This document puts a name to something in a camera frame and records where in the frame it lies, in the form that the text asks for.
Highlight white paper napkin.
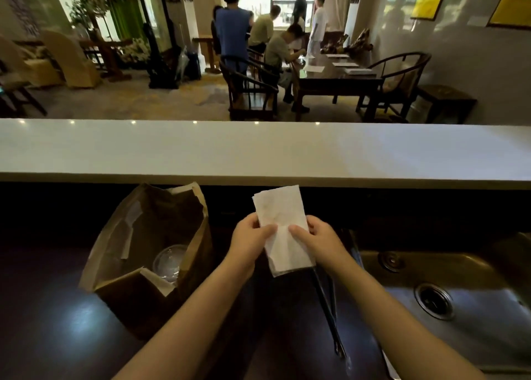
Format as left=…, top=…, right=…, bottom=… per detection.
left=252, top=185, right=316, bottom=277

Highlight white flower bunch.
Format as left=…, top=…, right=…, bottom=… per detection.
left=119, top=38, right=152, bottom=64

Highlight dark suitcase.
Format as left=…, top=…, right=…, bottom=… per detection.
left=184, top=51, right=203, bottom=81

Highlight dark wooden chair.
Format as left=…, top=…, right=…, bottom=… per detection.
left=0, top=60, right=48, bottom=118

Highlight dark wooden armchair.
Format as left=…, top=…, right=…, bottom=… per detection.
left=218, top=56, right=280, bottom=122
left=355, top=52, right=432, bottom=122

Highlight person's right forearm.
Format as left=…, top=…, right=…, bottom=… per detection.
left=327, top=255, right=487, bottom=380

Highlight green curtain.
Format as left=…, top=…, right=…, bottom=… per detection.
left=108, top=0, right=146, bottom=41

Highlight wooden root sculpture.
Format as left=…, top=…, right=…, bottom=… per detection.
left=319, top=28, right=374, bottom=59

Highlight black tongs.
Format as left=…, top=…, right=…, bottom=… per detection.
left=310, top=266, right=347, bottom=360

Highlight person's right hand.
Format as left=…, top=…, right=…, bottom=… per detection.
left=288, top=215, right=346, bottom=270

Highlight brown paper bag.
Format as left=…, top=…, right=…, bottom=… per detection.
left=79, top=182, right=214, bottom=340

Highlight flowering indoor tree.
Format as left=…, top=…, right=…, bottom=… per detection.
left=67, top=0, right=142, bottom=41

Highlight dark wooden table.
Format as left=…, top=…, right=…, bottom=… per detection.
left=290, top=53, right=385, bottom=122

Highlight small wooden side table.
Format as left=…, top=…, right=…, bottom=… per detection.
left=192, top=36, right=223, bottom=75

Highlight round sink overflow cover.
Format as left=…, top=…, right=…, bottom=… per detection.
left=378, top=251, right=405, bottom=273

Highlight clear plastic cup lid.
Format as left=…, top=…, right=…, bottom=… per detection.
left=152, top=244, right=190, bottom=284

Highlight round sink drain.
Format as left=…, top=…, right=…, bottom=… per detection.
left=414, top=283, right=455, bottom=321

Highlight person's left forearm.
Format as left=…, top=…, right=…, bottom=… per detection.
left=113, top=260, right=256, bottom=380

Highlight dark wooden stool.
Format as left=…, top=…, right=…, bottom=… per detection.
left=416, top=84, right=478, bottom=124

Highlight steel sink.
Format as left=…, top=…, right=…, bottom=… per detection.
left=356, top=231, right=531, bottom=373

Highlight person's left hand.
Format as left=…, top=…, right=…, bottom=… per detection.
left=226, top=213, right=278, bottom=277

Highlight beige arched chair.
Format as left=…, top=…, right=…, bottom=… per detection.
left=0, top=35, right=64, bottom=88
left=41, top=30, right=103, bottom=89

